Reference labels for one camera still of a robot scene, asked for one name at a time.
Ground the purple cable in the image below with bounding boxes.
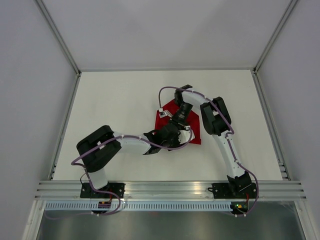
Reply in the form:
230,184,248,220
44,127,193,221
158,86,260,218

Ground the left aluminium frame post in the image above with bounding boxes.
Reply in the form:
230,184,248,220
34,0,81,76

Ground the aluminium front rail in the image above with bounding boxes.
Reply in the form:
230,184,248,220
34,180,307,201

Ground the slotted white cable duct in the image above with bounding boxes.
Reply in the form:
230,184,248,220
45,201,232,212

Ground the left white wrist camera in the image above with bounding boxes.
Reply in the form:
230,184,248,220
178,125,196,145

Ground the right aluminium frame post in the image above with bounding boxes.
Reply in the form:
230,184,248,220
252,0,300,75

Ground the red cloth napkin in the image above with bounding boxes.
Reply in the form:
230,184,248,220
154,99,202,145

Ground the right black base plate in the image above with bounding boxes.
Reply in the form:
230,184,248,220
207,183,258,200

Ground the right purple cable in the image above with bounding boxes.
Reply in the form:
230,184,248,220
158,86,260,218

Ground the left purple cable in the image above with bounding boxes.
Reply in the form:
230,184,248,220
44,127,193,221

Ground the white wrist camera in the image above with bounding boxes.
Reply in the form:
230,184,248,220
178,125,196,145
158,108,173,119

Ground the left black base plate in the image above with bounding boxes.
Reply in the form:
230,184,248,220
80,182,125,199

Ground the aluminium frame post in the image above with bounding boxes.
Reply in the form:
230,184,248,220
252,0,300,75
34,0,81,76

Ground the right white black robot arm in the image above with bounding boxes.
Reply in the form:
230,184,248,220
173,85,258,198

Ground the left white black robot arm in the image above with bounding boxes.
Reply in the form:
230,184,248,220
76,123,194,198

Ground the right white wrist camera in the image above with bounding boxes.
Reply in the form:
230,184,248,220
158,108,173,119

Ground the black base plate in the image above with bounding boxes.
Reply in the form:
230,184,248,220
207,183,258,200
80,182,125,199

